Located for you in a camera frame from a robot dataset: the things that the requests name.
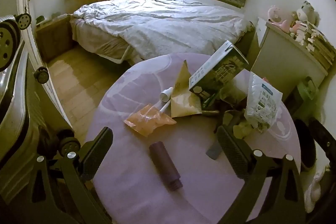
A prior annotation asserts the stack of books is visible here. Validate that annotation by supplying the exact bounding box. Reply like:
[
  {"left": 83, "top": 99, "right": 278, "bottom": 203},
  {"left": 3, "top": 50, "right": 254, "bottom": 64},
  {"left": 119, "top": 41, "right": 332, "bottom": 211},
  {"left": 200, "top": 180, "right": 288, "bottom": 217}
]
[{"left": 297, "top": 23, "right": 336, "bottom": 71}]

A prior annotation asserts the green and white carton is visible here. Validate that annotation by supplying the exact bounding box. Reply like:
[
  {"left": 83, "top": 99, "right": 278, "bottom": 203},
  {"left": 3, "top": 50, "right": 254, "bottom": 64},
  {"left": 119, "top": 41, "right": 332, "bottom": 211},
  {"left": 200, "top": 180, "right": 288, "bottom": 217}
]
[{"left": 189, "top": 40, "right": 249, "bottom": 98}]

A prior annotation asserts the grey strip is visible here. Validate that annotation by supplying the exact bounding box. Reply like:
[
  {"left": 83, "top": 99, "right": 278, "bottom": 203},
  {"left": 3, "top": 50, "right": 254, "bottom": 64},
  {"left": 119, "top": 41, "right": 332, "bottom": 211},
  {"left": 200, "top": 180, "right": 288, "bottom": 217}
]
[{"left": 205, "top": 140, "right": 222, "bottom": 161}]

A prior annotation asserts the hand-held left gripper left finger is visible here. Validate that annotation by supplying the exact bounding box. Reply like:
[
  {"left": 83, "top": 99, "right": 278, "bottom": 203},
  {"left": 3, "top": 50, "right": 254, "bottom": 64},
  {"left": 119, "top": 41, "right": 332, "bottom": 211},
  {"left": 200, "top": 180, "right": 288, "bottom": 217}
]
[{"left": 25, "top": 126, "right": 114, "bottom": 224}]

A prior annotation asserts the small white bottle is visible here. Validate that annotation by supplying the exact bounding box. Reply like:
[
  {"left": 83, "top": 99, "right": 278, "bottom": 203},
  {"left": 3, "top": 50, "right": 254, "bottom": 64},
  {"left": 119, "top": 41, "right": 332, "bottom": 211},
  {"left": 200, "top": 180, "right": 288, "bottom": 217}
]
[{"left": 160, "top": 87, "right": 174, "bottom": 102}]

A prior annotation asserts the grey plush toy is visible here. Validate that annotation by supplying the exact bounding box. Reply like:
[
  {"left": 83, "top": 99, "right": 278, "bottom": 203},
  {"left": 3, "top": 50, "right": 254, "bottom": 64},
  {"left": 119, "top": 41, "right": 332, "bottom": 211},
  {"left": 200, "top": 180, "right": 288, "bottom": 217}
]
[{"left": 297, "top": 1, "right": 319, "bottom": 25}]

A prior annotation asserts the white cabinet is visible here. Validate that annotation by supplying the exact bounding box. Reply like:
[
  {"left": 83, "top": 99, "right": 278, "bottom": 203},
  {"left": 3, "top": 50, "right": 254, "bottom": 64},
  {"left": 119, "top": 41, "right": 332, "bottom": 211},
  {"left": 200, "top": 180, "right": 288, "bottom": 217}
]
[{"left": 251, "top": 18, "right": 328, "bottom": 94}]

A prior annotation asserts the white plastic stick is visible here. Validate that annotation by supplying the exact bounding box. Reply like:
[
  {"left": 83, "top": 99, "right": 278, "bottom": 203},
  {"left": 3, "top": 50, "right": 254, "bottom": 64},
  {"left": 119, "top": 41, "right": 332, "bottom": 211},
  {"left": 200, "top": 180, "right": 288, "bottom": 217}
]
[{"left": 157, "top": 101, "right": 171, "bottom": 113}]

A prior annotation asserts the purple cylinder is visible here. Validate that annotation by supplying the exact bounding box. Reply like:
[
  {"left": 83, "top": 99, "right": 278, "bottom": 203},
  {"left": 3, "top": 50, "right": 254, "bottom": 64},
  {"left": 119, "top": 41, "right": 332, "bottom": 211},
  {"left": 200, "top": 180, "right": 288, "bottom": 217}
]
[{"left": 149, "top": 142, "right": 183, "bottom": 191}]

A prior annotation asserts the bed with white duvet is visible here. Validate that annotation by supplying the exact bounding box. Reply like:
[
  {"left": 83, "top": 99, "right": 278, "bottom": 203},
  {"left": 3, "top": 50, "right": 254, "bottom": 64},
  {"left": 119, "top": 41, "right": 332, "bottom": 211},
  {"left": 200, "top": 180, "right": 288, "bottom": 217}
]
[{"left": 70, "top": 0, "right": 252, "bottom": 64}]

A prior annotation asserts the wooden nightstand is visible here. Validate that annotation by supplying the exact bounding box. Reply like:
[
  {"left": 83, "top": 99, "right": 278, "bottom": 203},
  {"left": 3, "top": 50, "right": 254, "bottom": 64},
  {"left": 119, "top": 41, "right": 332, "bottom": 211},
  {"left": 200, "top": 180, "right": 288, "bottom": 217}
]
[{"left": 35, "top": 14, "right": 74, "bottom": 62}]

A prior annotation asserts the white fluffy cloth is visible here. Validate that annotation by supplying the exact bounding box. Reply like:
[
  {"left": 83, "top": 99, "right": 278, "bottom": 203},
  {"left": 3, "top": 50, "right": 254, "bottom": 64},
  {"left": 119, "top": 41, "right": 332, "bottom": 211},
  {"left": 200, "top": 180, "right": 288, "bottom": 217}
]
[{"left": 306, "top": 169, "right": 326, "bottom": 214}]

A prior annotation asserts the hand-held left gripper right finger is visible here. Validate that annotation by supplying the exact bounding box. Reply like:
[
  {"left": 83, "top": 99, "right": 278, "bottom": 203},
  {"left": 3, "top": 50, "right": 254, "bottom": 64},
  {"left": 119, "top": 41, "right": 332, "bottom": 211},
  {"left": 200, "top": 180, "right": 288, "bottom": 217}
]
[{"left": 217, "top": 125, "right": 306, "bottom": 224}]

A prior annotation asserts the small pink toy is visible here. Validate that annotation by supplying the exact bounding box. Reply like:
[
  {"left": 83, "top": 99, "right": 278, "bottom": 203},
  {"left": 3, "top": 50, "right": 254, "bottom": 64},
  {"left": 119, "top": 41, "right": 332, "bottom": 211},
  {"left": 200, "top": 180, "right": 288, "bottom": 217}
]
[{"left": 289, "top": 21, "right": 307, "bottom": 38}]

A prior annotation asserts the brown paper bag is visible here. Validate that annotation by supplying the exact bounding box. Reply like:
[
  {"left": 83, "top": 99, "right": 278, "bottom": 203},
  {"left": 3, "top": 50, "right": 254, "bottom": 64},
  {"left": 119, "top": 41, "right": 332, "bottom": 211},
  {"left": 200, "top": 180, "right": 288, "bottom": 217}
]
[{"left": 170, "top": 60, "right": 202, "bottom": 118}]

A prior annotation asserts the white labelled plastic bag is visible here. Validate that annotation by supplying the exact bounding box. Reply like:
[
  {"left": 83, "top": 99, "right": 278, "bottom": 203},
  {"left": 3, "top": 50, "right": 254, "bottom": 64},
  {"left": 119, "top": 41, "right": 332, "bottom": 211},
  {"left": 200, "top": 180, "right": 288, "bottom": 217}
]
[{"left": 244, "top": 73, "right": 283, "bottom": 132}]

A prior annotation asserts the orange plastic bag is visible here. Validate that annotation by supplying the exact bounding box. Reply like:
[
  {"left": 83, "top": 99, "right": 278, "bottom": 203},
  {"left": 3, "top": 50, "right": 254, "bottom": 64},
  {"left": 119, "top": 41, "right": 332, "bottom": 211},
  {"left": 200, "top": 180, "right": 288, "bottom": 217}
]
[{"left": 123, "top": 103, "right": 177, "bottom": 137}]

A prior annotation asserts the yellowish paper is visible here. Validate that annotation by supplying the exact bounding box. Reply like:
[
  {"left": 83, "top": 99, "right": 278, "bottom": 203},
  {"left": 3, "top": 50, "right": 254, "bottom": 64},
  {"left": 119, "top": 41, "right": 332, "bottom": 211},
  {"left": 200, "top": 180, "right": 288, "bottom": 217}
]
[{"left": 233, "top": 119, "right": 259, "bottom": 138}]

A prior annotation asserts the round purple table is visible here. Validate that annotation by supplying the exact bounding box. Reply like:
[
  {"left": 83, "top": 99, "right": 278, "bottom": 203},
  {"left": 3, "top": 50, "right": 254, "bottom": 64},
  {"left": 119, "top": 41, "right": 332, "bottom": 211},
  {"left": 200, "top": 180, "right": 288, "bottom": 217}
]
[{"left": 87, "top": 53, "right": 301, "bottom": 224}]

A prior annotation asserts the green wrapper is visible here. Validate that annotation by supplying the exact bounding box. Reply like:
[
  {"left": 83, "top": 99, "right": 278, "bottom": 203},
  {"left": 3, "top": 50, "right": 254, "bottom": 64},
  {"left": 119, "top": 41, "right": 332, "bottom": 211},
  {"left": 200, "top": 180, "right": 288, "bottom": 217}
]
[{"left": 201, "top": 90, "right": 246, "bottom": 115}]

